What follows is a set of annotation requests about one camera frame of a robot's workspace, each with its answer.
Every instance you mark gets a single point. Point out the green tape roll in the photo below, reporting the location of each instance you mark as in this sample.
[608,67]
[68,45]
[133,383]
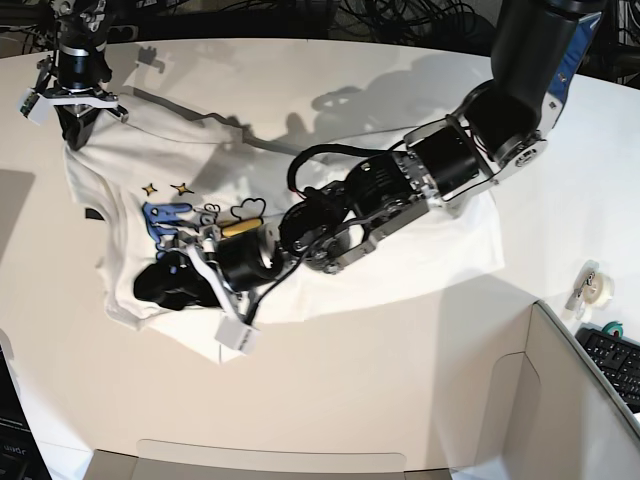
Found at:
[614,329]

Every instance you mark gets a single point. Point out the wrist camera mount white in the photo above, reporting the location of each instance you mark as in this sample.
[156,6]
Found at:
[48,94]
[235,331]

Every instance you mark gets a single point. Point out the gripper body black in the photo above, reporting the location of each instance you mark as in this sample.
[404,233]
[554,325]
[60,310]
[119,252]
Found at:
[77,123]
[173,283]

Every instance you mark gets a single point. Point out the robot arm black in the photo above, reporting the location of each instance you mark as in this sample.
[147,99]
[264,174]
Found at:
[80,32]
[350,198]

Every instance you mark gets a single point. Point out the beige partition panel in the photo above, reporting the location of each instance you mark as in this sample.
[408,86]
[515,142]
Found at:
[551,414]

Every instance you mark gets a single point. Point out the white graphic t-shirt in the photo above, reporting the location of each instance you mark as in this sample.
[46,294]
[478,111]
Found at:
[206,171]

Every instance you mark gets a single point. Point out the black computer keyboard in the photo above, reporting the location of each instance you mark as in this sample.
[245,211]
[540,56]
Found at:
[618,360]

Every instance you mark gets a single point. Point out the clear tape dispenser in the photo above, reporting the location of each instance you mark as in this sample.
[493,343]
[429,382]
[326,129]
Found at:
[592,290]

